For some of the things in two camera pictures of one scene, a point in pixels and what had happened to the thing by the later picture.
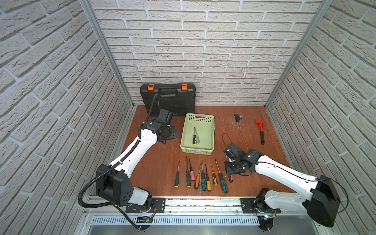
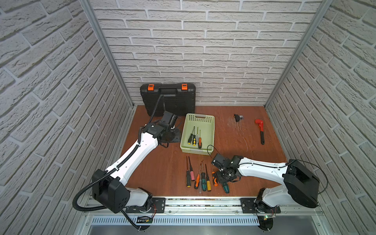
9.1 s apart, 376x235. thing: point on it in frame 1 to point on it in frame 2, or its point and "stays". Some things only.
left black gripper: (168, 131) stays
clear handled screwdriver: (198, 139) stays
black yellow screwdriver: (177, 177) to (194, 139)
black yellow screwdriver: (194, 140) stays
